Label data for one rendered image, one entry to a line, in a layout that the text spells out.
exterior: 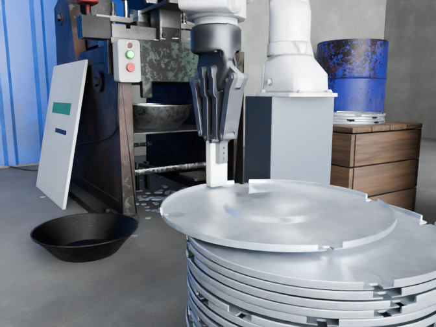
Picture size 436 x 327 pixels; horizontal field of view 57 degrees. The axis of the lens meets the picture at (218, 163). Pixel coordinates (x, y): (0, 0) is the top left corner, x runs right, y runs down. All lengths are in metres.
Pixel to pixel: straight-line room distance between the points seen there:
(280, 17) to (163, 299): 0.75
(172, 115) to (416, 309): 1.37
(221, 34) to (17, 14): 2.29
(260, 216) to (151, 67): 1.11
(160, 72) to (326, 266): 1.24
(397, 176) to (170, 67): 0.91
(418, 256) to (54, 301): 0.79
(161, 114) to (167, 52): 0.25
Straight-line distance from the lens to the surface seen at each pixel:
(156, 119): 1.63
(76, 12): 1.96
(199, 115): 0.63
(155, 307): 0.94
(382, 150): 1.48
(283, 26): 1.10
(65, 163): 1.74
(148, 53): 1.52
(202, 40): 0.59
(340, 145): 1.38
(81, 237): 1.36
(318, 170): 1.11
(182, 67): 1.58
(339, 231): 0.45
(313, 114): 1.08
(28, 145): 2.78
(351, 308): 0.36
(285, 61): 1.06
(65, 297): 1.03
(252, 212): 0.48
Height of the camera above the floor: 0.46
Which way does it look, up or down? 10 degrees down
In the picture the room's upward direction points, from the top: straight up
